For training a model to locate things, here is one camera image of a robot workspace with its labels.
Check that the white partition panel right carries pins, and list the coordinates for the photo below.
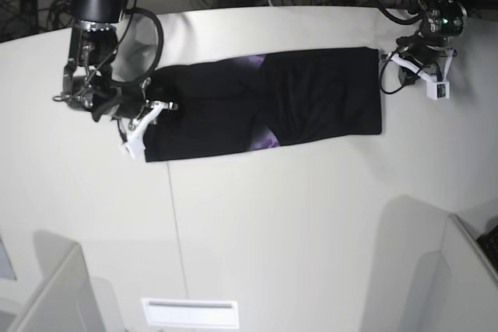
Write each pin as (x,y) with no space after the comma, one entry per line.
(470,298)

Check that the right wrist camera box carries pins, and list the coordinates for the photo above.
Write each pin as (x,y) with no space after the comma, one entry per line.
(134,148)

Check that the white partition panel left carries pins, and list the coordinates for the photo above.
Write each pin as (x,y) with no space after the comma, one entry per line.
(63,301)

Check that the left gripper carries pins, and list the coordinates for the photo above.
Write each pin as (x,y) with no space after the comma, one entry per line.
(418,54)

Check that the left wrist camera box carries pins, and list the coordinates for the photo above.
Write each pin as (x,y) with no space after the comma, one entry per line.
(438,90)

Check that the black keyboard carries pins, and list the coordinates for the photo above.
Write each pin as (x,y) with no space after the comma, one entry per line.
(489,244)

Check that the black T-shirt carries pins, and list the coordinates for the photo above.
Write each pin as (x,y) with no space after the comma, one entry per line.
(264,101)

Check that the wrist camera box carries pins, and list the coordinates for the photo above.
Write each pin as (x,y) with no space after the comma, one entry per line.
(134,148)
(438,90)

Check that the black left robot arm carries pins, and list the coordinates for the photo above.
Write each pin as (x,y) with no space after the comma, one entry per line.
(438,22)

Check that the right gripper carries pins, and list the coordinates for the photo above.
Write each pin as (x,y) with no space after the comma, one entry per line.
(129,104)

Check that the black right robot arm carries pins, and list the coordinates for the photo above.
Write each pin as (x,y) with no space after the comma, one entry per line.
(88,84)

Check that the white partition panel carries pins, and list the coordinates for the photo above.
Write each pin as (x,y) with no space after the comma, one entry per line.
(470,298)
(63,301)

